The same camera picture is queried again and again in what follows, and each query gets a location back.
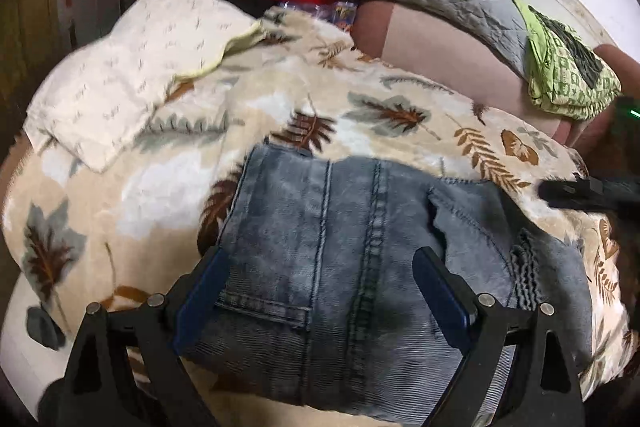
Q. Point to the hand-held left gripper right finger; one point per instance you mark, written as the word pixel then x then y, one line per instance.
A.
pixel 440 302

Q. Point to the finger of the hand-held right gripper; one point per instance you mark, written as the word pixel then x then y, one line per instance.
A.
pixel 570 194

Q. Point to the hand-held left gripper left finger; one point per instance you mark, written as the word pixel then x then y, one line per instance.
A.
pixel 196 302

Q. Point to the blue denim pants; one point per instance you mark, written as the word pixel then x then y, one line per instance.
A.
pixel 360 257

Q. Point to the brown cushion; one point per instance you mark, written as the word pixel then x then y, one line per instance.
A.
pixel 617 62

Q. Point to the green patterned cloth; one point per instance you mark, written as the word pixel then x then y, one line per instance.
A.
pixel 565 67

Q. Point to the leaf print blanket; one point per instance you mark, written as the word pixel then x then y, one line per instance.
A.
pixel 165 187

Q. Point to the pink bolster cushion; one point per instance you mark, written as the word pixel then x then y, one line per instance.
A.
pixel 450 52

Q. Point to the white patterned pillow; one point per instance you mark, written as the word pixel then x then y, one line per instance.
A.
pixel 125 77

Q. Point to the small colourful packet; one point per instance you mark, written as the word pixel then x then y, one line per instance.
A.
pixel 330 13

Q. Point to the brown wooden furniture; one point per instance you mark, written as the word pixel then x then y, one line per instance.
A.
pixel 30 37

